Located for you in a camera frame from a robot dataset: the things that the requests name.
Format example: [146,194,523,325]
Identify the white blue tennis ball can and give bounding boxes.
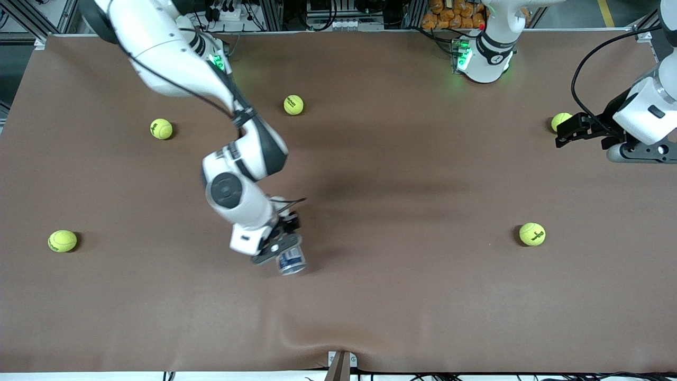
[277,244,308,276]

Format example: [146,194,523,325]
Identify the brown table mat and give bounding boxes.
[0,33,677,374]

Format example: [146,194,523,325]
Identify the orange snack packets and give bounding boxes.
[422,0,487,30]

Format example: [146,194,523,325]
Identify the white connector strip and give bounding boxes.
[306,19,385,31]

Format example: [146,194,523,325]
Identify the white power strip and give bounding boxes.
[206,5,245,23]

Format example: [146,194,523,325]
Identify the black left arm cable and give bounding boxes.
[571,21,664,138]

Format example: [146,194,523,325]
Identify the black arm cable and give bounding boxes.
[571,21,664,138]
[119,32,308,212]

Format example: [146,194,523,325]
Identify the aluminium frame beam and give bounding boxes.
[0,0,80,51]
[632,0,677,43]

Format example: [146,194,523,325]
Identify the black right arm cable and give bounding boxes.
[119,32,308,212]

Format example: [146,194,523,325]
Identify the grey metal edge bracket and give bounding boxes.
[327,350,358,381]

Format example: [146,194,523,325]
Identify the aluminium frame post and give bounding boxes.
[259,0,286,32]

